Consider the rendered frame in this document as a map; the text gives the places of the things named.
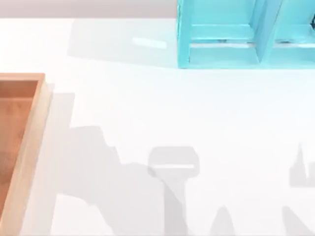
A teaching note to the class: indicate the light blue rack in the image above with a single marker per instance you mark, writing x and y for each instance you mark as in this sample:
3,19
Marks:
221,55

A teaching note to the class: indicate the shallow salmon-coloured box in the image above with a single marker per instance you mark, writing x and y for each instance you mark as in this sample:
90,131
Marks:
29,137

